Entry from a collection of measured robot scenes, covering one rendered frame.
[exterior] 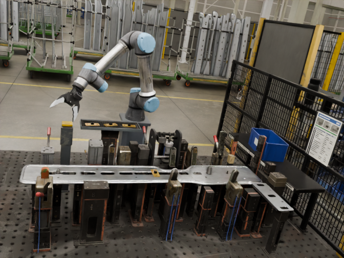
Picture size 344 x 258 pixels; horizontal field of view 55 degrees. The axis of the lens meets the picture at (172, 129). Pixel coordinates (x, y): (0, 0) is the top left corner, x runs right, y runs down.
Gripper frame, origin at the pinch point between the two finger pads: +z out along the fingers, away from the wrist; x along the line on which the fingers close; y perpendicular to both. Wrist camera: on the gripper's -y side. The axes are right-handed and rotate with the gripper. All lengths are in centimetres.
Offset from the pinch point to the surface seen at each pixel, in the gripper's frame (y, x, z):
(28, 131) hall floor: 309, -38, -15
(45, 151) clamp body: 0.7, -3.2, 21.7
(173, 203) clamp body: -42, -65, 17
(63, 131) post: 11.2, -8.2, 5.4
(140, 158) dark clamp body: -9, -52, -1
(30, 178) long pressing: -12.6, -0.7, 37.8
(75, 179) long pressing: -19.2, -19.0, 28.5
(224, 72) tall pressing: 536, -447, -467
